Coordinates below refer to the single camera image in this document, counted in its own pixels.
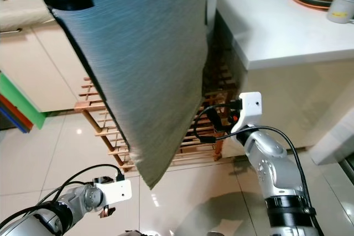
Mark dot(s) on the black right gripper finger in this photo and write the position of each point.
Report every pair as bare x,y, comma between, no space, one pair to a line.
214,118

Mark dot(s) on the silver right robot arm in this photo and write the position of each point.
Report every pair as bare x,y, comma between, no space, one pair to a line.
271,164

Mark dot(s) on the dark robot left foot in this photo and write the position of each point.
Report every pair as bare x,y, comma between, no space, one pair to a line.
134,234

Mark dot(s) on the white-topped cream kitchen counter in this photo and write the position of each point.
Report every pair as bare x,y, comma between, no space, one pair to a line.
282,98

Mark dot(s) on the wooden wine rack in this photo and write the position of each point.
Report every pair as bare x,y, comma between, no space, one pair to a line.
105,120

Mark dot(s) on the red flat board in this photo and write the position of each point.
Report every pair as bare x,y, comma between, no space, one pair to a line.
14,115

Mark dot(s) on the green flat board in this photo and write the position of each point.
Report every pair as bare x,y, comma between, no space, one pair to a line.
22,100

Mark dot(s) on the orange flat plate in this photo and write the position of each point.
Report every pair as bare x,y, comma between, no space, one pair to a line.
307,4

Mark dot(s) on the grey mug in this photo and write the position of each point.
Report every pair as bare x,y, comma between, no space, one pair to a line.
342,9

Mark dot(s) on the beige cloth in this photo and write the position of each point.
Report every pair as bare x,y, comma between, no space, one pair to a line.
27,9

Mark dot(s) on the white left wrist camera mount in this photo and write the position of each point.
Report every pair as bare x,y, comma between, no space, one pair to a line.
117,192

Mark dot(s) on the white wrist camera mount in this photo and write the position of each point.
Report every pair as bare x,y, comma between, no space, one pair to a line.
249,109
117,192

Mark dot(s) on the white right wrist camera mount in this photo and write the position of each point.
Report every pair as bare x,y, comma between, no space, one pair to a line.
249,109

